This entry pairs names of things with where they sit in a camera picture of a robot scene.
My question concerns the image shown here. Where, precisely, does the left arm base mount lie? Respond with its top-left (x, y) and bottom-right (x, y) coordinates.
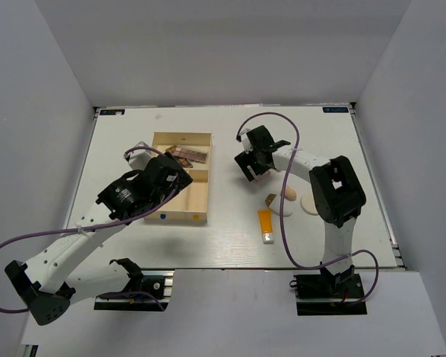
top-left (94, 270), bottom-right (174, 312)

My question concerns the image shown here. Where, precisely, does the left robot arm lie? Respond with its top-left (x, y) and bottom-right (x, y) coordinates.
top-left (4, 154), bottom-right (193, 326)

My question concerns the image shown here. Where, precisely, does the beige makeup sponge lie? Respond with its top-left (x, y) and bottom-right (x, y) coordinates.
top-left (284, 187), bottom-right (297, 202)

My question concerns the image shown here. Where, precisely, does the brown eyeshadow palette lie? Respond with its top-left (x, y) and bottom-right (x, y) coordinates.
top-left (166, 146), bottom-right (193, 169)

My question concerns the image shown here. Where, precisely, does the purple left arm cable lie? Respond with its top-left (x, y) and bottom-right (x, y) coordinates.
top-left (0, 147), bottom-right (183, 315)

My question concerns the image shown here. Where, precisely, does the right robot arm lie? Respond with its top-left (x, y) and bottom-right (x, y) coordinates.
top-left (234, 126), bottom-right (366, 297)

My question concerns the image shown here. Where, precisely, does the cream compartment organizer tray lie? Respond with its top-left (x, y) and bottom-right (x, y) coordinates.
top-left (143, 131), bottom-right (213, 226)

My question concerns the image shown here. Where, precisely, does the blue logo sticker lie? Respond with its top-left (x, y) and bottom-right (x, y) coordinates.
top-left (322, 106), bottom-right (349, 113)
top-left (99, 109), bottom-right (125, 116)

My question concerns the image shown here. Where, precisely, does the blue logo sticker left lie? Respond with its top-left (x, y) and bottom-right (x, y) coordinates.
top-left (99, 109), bottom-right (125, 116)

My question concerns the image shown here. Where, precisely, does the blue logo sticker right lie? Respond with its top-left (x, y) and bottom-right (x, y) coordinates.
top-left (322, 106), bottom-right (349, 113)

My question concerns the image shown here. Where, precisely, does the white bottle brown cap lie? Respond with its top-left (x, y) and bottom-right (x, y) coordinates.
top-left (265, 193), bottom-right (293, 217)

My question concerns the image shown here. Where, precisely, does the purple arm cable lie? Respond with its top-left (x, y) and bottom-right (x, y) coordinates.
top-left (0, 147), bottom-right (183, 315)
top-left (236, 111), bottom-right (380, 306)

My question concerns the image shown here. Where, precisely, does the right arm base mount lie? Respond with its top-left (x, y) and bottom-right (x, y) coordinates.
top-left (289, 274), bottom-right (367, 316)

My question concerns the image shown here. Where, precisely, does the pink square compact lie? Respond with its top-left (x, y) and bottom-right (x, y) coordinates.
top-left (247, 166), bottom-right (271, 182)

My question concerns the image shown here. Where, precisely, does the white round powder puff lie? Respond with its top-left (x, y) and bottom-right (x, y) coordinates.
top-left (300, 192), bottom-right (319, 216)

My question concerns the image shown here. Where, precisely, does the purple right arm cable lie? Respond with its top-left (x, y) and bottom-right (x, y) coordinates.
top-left (236, 111), bottom-right (380, 306)

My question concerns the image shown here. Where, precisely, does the orange cream tube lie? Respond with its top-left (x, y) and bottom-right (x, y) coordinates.
top-left (257, 210), bottom-right (274, 245)

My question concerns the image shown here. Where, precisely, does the pink clear eyeshadow palette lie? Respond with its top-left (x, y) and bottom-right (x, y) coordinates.
top-left (169, 146), bottom-right (208, 164)

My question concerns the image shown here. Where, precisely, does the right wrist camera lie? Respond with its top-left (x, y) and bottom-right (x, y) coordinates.
top-left (236, 128), bottom-right (253, 153)

